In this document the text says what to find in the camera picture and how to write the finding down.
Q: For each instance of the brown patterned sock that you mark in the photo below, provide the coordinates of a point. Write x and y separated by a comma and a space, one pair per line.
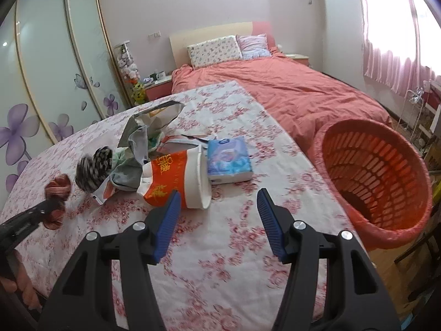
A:
58, 187

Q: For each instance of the black white patterned sock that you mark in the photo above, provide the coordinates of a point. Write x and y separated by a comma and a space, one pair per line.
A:
91, 169

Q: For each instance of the dark wooden chair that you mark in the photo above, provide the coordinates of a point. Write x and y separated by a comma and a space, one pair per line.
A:
418, 248

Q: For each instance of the orange white noodle cup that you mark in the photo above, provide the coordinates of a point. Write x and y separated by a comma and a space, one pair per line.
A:
172, 176

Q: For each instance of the orange plastic basket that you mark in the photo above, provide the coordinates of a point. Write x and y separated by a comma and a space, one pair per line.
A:
415, 186

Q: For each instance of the pink nightstand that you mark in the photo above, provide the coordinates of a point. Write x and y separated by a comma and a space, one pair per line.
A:
158, 92

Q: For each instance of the pink curtain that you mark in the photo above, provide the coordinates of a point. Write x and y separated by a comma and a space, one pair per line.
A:
389, 58

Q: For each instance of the clear tube of plush toys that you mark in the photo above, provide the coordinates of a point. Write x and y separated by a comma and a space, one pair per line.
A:
125, 63

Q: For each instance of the wardrobe with floral doors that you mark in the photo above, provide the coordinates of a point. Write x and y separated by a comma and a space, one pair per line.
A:
44, 58

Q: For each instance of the pale nightstand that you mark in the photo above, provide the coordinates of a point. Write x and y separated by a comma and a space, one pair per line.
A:
296, 56

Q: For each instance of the white mug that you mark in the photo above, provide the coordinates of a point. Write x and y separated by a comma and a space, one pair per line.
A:
160, 75

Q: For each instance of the salmon duvet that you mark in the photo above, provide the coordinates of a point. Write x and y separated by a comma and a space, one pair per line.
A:
293, 89

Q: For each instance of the beige pink headboard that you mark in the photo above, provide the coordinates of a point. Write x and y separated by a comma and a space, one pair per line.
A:
206, 32

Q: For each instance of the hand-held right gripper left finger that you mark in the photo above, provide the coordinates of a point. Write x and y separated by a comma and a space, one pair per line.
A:
168, 226

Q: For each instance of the wall socket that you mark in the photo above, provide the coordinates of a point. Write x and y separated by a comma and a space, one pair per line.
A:
155, 35

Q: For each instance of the floral pink white sheet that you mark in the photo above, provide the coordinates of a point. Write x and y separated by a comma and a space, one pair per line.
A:
224, 117

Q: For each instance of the blue tissue pack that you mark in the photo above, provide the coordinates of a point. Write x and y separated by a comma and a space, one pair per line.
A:
227, 160

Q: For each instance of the yellow green plush toy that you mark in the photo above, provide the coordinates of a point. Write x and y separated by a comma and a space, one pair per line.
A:
138, 92

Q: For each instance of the striped pink pillow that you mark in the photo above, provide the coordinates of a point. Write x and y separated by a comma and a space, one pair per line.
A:
253, 44

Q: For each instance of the person's left hand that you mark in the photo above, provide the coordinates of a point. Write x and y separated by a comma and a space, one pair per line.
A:
27, 279

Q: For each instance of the green white cloth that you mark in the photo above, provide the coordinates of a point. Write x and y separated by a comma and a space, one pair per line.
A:
119, 155

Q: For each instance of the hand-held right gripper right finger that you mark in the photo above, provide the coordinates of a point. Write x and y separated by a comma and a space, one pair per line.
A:
272, 227

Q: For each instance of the red grey cloth piece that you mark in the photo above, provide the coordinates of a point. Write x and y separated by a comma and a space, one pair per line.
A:
139, 124

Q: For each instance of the floral pillow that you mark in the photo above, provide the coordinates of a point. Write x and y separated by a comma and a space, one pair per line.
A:
213, 51

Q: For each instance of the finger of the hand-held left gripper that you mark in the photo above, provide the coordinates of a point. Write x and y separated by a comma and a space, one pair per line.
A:
24, 226

